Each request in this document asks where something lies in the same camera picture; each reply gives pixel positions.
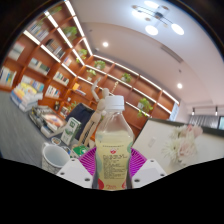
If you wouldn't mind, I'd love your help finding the clear bottle with yellow drink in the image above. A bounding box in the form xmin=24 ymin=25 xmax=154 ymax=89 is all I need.
xmin=94 ymin=94 xmax=135 ymax=191

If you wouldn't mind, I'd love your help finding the white and pink flower bouquet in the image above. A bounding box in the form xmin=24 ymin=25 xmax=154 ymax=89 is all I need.
xmin=162 ymin=123 xmax=204 ymax=165

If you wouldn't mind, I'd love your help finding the dark blue chair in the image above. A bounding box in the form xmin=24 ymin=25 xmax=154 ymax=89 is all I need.
xmin=64 ymin=102 xmax=98 ymax=141

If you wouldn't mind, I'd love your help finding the white mug with grey pattern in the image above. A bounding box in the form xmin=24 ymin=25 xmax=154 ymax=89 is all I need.
xmin=41 ymin=142 xmax=72 ymax=175

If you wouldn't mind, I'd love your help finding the green tissue box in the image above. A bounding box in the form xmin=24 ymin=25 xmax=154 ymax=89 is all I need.
xmin=71 ymin=143 xmax=91 ymax=158

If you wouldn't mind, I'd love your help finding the wooden artist mannequin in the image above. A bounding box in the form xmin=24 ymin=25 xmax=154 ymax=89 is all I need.
xmin=78 ymin=77 xmax=116 ymax=148

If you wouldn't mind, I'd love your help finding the grey curtain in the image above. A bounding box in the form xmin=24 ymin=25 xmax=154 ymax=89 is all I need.
xmin=188 ymin=114 xmax=221 ymax=129

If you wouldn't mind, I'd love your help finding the ceiling air vent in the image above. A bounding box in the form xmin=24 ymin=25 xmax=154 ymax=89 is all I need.
xmin=159 ymin=44 xmax=184 ymax=64

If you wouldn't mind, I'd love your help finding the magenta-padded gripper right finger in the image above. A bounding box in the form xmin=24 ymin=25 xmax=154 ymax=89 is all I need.
xmin=128 ymin=148 xmax=168 ymax=189

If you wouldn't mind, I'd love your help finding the branched ceiling lamp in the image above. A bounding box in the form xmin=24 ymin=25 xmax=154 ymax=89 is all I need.
xmin=131 ymin=0 xmax=185 ymax=37

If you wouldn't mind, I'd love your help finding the white and green carton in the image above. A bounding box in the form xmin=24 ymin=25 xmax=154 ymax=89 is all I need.
xmin=60 ymin=116 xmax=82 ymax=146

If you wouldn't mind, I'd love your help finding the wooden shelf unit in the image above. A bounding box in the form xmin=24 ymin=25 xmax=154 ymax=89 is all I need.
xmin=0 ymin=3 xmax=181 ymax=134

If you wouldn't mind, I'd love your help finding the small white wall switch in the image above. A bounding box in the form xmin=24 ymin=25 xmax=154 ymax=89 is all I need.
xmin=148 ymin=136 xmax=157 ymax=148

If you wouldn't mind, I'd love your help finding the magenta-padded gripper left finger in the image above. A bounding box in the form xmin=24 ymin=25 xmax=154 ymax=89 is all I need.
xmin=56 ymin=146 xmax=99 ymax=190

